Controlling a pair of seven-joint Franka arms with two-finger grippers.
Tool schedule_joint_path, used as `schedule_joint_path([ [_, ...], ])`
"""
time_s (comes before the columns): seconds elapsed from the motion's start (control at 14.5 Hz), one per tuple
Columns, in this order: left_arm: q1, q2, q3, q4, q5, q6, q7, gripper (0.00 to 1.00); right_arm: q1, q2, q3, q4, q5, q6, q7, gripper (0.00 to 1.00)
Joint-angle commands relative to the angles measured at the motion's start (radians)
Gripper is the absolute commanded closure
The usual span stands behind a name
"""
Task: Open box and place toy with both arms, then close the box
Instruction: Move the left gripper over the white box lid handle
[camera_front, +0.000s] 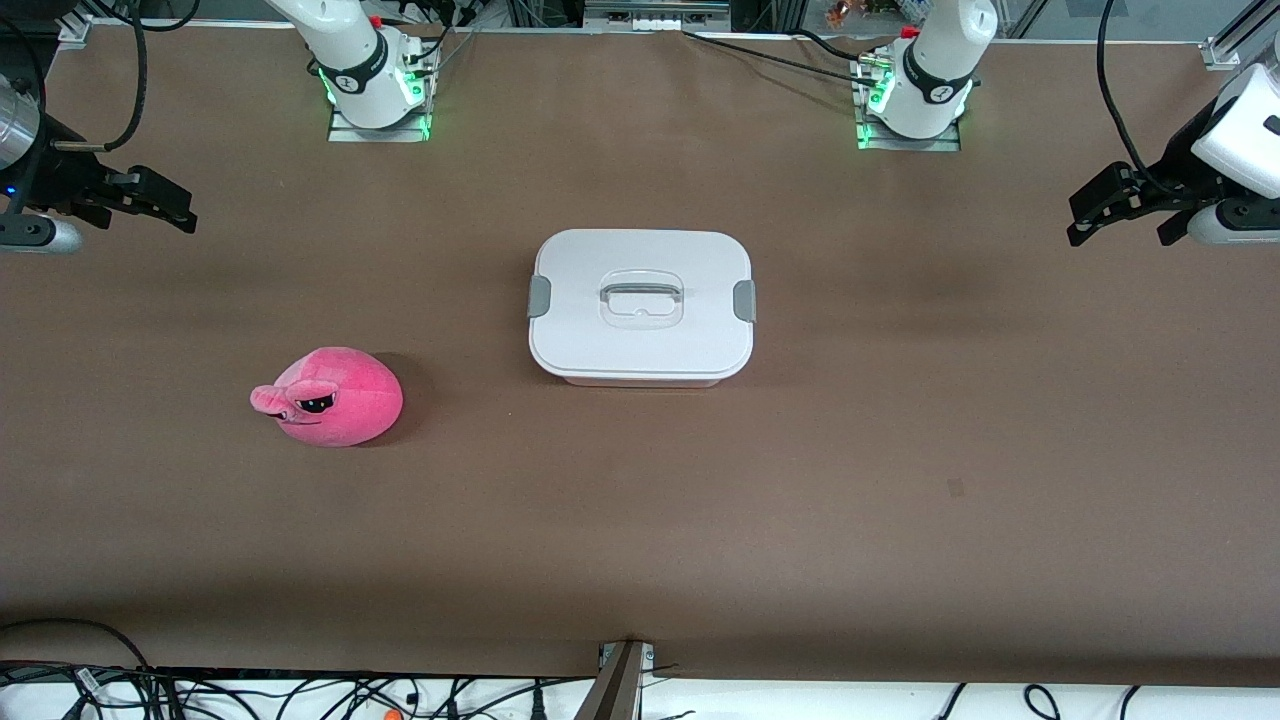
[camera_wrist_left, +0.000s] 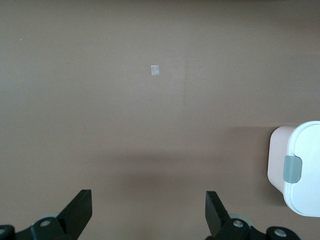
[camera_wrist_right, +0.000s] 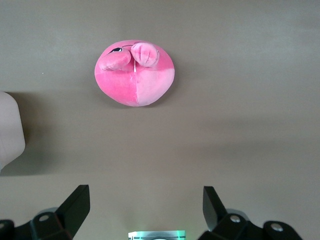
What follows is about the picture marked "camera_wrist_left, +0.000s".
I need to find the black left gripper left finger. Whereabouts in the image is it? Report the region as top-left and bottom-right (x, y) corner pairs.
(0, 189), (93, 240)

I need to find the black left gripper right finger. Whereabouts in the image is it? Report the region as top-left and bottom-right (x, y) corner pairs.
(204, 190), (300, 240)

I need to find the grey lid clip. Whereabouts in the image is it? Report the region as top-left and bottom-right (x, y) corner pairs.
(282, 155), (303, 185)

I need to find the white plastic box lid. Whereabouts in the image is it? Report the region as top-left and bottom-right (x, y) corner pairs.
(282, 120), (320, 218)

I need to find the pink plastic storage box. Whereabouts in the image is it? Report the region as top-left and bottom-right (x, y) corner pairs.
(266, 125), (299, 201)

